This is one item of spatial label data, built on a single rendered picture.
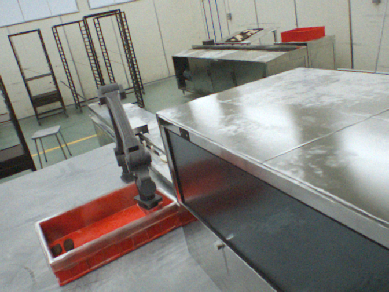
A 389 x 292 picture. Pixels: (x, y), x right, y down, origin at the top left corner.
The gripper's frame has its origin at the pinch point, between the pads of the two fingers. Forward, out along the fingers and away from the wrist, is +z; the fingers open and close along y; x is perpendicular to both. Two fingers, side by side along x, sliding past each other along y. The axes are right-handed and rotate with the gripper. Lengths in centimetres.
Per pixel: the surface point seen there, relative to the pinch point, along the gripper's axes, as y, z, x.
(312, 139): 74, -45, -4
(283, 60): -164, 11, 307
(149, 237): 6.8, 1.6, -7.3
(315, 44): -161, 7, 374
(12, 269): -25, 4, -47
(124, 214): -19.4, 3.4, -2.7
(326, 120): 71, -45, 5
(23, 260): -27, 4, -43
